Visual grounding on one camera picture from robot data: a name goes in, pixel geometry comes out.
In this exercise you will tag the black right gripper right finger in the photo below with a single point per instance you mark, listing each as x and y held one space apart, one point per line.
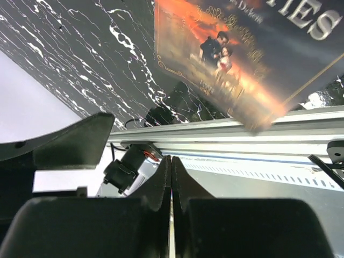
206 226

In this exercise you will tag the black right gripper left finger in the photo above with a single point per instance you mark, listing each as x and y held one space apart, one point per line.
53 225

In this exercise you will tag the dark Tale of Two Cities book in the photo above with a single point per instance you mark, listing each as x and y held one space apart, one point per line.
253 60

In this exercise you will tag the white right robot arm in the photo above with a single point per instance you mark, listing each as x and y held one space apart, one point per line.
139 223

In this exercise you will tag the white slotted cable duct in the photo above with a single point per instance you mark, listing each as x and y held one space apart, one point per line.
305 175

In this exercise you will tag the aluminium front rail frame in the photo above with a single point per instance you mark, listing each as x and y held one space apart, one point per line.
291 139

